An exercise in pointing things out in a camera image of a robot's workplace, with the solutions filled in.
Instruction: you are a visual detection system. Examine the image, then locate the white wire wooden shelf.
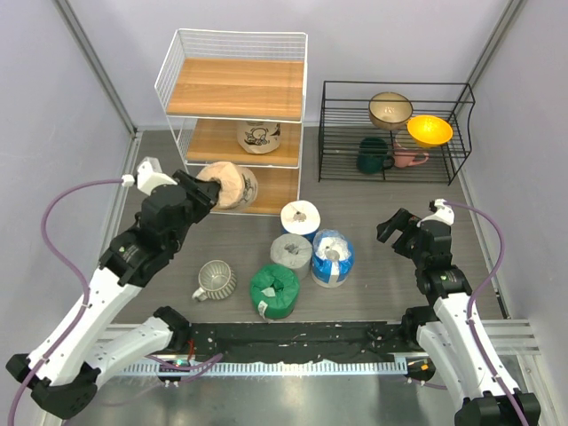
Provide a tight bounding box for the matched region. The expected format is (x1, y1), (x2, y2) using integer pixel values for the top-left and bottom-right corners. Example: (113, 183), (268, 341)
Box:
(154, 28), (308, 216)

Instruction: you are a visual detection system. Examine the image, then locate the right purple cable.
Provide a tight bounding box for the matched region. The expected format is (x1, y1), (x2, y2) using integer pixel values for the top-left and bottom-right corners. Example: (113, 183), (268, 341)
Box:
(407, 200), (527, 426)

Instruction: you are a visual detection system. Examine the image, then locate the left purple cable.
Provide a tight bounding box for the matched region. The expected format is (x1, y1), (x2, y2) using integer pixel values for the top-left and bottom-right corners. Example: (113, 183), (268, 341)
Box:
(6, 177), (223, 426)

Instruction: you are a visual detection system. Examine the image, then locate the black wire rack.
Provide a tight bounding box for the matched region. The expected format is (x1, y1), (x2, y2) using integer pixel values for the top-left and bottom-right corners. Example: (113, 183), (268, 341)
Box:
(318, 80), (476, 185)

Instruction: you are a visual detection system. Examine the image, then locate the green wrapped paper roll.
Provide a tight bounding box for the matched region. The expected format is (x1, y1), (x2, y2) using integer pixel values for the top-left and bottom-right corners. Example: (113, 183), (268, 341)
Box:
(249, 264), (300, 321)

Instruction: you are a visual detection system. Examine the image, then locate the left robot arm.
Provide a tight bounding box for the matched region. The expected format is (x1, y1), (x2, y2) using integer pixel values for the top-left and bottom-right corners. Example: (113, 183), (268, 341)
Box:
(6, 170), (221, 425)

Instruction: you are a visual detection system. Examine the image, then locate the pink mug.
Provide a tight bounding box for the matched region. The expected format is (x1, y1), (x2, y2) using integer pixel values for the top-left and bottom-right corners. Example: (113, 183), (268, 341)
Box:
(393, 130), (430, 169)

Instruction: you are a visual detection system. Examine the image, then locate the purple cable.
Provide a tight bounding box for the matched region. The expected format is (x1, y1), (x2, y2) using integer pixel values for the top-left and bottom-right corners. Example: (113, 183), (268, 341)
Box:
(407, 200), (527, 426)
(6, 177), (223, 426)

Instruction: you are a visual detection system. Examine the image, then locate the brown glass bowl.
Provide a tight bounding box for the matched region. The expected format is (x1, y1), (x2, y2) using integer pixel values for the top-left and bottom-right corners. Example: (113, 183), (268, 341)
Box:
(368, 92), (414, 130)

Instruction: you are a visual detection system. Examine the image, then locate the white roll blue wrapper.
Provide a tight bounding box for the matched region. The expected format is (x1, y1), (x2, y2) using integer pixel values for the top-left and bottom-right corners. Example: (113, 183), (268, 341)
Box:
(280, 200), (320, 236)

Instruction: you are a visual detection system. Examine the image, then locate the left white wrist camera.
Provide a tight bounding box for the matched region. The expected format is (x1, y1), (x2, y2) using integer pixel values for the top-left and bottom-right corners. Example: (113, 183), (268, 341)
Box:
(121, 156), (177, 195)

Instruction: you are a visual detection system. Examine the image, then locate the blue white plastic-wrapped roll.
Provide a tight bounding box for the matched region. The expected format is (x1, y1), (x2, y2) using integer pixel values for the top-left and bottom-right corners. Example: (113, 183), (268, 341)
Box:
(311, 229), (354, 288)

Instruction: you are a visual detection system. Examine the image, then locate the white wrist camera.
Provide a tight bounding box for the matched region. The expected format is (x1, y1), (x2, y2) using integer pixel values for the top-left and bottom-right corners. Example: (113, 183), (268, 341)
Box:
(121, 156), (177, 195)
(425, 199), (455, 226)

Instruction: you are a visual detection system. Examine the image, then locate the yellow bowl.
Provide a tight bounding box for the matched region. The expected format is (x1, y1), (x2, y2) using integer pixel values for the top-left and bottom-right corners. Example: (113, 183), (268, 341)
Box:
(406, 114), (454, 148)

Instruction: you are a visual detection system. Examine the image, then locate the brown paper roll with cartoon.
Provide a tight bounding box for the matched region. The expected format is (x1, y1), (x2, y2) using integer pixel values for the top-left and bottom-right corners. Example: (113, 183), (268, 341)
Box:
(236, 121), (280, 154)

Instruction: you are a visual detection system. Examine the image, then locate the slotted cable duct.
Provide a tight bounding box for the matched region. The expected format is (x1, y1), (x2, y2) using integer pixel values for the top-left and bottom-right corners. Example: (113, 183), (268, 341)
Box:
(117, 358), (407, 377)

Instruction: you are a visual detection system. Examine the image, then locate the grey ribbed mug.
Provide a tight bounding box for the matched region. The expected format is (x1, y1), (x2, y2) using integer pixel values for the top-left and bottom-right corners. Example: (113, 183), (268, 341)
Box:
(192, 260), (237, 302)

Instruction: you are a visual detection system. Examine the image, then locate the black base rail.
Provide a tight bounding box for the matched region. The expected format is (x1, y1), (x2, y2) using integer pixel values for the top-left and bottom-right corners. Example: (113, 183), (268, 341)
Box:
(162, 321), (422, 364)

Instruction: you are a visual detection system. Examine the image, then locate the dark green mug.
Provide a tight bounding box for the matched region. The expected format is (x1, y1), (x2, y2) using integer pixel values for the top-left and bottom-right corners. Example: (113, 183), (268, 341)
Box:
(356, 138), (395, 174)

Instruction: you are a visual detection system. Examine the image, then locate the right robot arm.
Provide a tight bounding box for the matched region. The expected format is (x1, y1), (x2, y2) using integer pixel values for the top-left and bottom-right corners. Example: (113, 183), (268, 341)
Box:
(192, 199), (541, 425)

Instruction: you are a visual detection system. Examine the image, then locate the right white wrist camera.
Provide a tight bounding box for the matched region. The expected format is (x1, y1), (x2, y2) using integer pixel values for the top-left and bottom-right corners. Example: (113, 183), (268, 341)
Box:
(425, 199), (455, 226)

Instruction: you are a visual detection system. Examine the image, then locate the grey paper towel roll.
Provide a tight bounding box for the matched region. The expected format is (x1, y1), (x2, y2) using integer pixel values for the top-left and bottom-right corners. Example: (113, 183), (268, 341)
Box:
(270, 233), (312, 280)

